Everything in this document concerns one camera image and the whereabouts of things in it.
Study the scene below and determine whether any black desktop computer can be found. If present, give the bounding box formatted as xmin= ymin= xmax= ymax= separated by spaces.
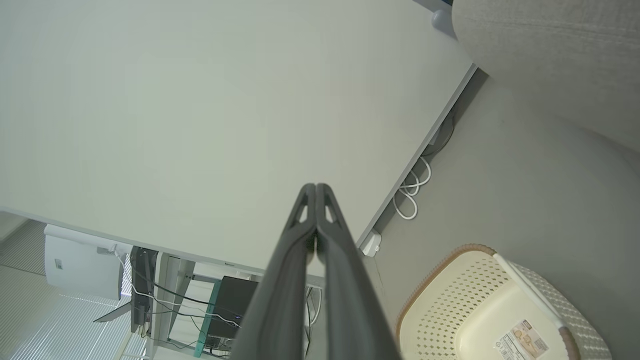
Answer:
xmin=206 ymin=276 xmax=260 ymax=346

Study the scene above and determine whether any white power strip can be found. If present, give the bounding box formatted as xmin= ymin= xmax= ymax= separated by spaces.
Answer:
xmin=359 ymin=229 xmax=382 ymax=258

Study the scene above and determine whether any printed basket label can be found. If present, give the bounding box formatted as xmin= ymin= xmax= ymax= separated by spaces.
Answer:
xmin=494 ymin=320 xmax=550 ymax=360

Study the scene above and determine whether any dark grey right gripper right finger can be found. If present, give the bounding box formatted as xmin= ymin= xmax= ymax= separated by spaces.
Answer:
xmin=316 ymin=183 xmax=401 ymax=360

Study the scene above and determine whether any coiled white power cable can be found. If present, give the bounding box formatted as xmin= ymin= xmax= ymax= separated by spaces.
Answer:
xmin=392 ymin=156 xmax=432 ymax=221

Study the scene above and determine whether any large white partition panel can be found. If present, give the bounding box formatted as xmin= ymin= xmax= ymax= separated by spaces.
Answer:
xmin=0 ymin=0 xmax=478 ymax=288

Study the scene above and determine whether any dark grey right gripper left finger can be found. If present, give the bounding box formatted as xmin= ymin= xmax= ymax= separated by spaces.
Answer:
xmin=230 ymin=183 xmax=317 ymax=360

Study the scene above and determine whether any black monitor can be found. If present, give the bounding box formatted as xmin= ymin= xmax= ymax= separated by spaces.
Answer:
xmin=130 ymin=246 xmax=159 ymax=336

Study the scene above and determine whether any cream perforated laundry basket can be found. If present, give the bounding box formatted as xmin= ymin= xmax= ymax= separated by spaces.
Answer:
xmin=395 ymin=243 xmax=613 ymax=360

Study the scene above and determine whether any grey fabric sofa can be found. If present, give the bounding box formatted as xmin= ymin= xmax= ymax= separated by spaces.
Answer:
xmin=451 ymin=0 xmax=640 ymax=156

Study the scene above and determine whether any white box appliance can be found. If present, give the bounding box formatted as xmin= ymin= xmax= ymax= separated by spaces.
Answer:
xmin=44 ymin=224 xmax=132 ymax=301

